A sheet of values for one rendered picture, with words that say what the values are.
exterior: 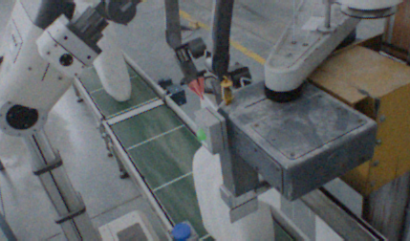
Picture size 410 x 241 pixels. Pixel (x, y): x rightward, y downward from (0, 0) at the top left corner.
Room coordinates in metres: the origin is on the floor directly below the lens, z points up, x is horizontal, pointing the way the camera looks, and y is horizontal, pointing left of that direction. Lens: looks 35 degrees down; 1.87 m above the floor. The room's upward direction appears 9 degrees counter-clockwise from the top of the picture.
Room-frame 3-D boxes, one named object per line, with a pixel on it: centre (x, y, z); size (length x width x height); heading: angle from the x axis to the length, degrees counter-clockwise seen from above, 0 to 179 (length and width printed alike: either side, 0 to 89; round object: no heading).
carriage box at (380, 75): (0.90, -0.49, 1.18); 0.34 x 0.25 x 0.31; 113
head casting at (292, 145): (0.74, -0.19, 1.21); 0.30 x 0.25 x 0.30; 23
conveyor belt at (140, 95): (3.40, 0.90, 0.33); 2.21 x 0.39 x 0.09; 23
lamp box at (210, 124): (0.79, -0.01, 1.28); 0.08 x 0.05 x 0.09; 23
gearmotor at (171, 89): (2.63, 0.23, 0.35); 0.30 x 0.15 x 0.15; 23
